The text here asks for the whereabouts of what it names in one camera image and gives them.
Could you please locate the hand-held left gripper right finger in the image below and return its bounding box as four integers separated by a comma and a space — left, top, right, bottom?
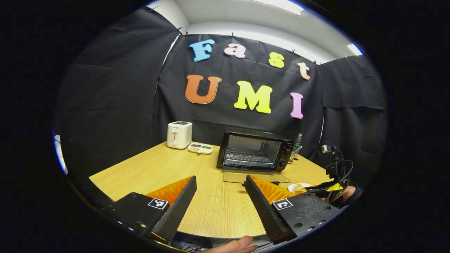
244, 174, 344, 245

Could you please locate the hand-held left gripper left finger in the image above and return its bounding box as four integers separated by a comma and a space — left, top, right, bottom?
103, 175, 198, 243

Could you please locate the black electric oven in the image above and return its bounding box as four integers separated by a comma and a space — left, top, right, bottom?
216, 131, 294, 185

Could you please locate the white square plate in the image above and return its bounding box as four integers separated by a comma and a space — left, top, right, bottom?
288, 182, 312, 193

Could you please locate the clear plastic bottle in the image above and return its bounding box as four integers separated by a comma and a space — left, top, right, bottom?
290, 133, 303, 163

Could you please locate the white divided snack dish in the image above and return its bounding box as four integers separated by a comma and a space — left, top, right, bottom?
187, 142, 213, 155

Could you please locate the white toaster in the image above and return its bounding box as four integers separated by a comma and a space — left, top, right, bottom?
167, 121, 193, 150

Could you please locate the black backdrop cloth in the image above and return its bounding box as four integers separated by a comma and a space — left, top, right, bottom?
53, 7, 389, 197

